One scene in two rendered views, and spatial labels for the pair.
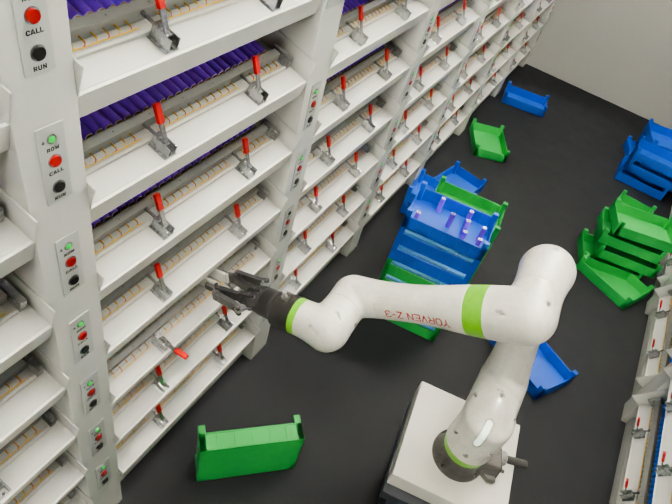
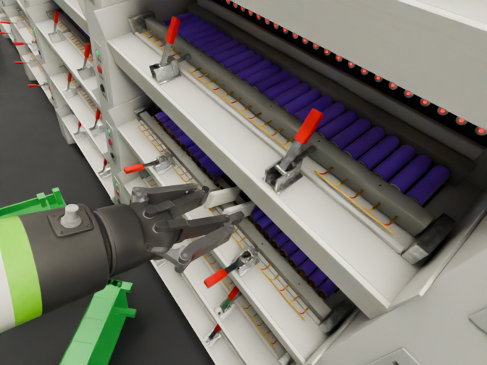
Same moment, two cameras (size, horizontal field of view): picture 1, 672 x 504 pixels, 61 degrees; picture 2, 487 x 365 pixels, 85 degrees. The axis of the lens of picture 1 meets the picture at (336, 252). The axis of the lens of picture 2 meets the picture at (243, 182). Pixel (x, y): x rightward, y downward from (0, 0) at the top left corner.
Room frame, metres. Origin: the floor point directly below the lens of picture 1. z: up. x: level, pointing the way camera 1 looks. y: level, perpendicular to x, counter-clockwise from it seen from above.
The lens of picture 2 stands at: (1.05, 0.01, 0.93)
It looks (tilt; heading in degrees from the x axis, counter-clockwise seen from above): 42 degrees down; 109
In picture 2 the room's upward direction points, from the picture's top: 17 degrees clockwise
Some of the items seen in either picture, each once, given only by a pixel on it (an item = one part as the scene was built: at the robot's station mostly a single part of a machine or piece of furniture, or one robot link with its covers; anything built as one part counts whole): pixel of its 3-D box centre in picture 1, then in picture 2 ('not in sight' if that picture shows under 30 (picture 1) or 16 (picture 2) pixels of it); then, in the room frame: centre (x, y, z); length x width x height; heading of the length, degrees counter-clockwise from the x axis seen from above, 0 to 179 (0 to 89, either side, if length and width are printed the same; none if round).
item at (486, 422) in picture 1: (480, 426); not in sight; (0.84, -0.50, 0.49); 0.16 x 0.13 x 0.19; 162
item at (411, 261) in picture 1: (435, 250); not in sight; (1.62, -0.36, 0.36); 0.30 x 0.20 x 0.08; 79
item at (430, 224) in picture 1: (450, 219); not in sight; (1.62, -0.36, 0.52); 0.30 x 0.20 x 0.08; 79
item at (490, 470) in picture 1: (480, 456); not in sight; (0.84, -0.55, 0.37); 0.26 x 0.15 x 0.06; 92
